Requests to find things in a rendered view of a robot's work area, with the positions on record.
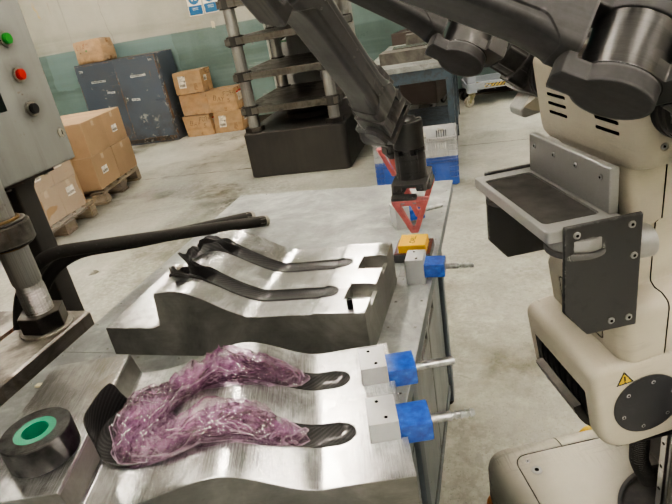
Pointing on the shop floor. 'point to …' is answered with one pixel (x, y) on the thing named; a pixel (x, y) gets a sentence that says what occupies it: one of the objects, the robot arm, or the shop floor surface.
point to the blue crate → (443, 166)
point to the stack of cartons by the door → (208, 103)
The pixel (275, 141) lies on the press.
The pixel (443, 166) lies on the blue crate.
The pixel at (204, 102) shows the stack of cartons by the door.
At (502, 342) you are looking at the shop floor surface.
